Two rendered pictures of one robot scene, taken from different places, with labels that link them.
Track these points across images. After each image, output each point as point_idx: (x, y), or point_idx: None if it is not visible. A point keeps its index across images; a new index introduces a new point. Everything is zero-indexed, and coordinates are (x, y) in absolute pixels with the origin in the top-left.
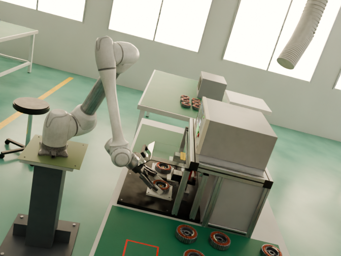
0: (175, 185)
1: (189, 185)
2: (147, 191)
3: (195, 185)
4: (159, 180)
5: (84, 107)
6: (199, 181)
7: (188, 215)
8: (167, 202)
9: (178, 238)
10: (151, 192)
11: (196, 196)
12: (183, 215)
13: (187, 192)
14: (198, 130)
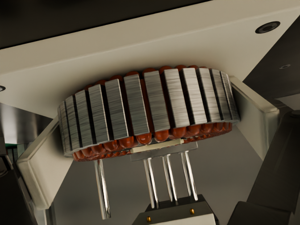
0: (258, 81)
1: (274, 91)
2: (9, 80)
3: (278, 95)
4: (220, 132)
5: None
6: (295, 105)
7: (32, 141)
8: (35, 117)
9: None
10: (28, 95)
11: None
12: (15, 141)
13: (139, 160)
14: None
